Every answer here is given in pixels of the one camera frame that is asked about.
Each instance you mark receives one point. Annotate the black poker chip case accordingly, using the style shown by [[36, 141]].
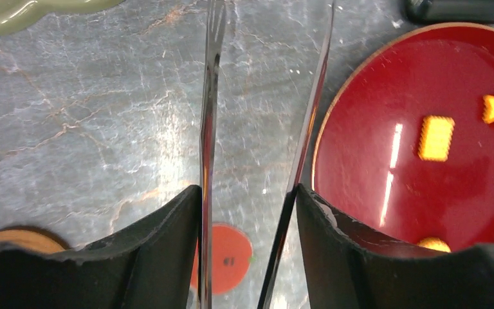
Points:
[[448, 11]]

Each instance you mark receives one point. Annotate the orange round cookie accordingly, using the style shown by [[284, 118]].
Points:
[[433, 243]]

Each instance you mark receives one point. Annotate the red round coaster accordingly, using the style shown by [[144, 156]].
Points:
[[232, 254]]

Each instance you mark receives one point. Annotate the red round tray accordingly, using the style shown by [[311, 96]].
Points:
[[366, 161]]

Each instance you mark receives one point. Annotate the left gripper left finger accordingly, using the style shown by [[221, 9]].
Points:
[[145, 265]]

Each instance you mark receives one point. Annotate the brown wooden coaster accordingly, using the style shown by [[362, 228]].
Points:
[[34, 239]]

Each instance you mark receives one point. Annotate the metal tongs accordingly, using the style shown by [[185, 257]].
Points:
[[215, 29]]

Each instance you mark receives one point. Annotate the yellow rectangular biscuit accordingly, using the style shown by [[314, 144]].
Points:
[[435, 139]]

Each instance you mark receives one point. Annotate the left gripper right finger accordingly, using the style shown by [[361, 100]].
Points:
[[350, 265]]

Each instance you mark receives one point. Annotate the green three-tier dessert stand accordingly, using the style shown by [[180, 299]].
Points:
[[18, 15]]

